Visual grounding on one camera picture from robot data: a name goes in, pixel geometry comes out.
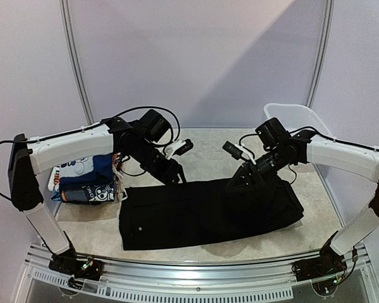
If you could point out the white plastic basket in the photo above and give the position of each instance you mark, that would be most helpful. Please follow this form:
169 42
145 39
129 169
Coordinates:
295 116

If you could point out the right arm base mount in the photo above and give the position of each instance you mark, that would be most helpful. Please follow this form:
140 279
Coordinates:
326 271

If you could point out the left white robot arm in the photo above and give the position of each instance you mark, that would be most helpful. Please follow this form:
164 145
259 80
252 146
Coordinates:
138 139

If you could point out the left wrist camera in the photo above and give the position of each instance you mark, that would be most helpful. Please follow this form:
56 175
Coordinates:
178 147

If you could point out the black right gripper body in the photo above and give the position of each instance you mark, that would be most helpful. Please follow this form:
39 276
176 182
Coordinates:
254 172

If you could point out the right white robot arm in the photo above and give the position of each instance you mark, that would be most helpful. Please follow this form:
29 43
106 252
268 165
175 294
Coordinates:
308 145

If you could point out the wall aluminium profile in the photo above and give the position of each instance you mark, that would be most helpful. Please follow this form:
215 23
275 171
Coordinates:
321 52
74 59

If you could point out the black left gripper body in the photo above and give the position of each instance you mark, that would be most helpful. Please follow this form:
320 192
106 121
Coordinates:
165 175

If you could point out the left wall aluminium profile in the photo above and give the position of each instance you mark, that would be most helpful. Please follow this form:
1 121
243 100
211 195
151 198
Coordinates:
74 59

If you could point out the right wall aluminium profile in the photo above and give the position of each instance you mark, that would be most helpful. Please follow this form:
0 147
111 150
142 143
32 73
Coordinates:
321 52

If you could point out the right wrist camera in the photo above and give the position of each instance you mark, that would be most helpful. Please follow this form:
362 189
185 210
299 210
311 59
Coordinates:
239 152

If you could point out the aluminium front rail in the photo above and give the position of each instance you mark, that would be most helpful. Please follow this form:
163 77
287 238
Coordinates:
268 280

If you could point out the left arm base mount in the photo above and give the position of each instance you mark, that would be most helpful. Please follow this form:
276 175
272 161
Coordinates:
79 268

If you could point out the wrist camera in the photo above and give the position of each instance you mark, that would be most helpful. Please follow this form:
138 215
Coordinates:
178 147
239 152

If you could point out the black garment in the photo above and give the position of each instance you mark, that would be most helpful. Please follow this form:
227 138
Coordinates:
202 212

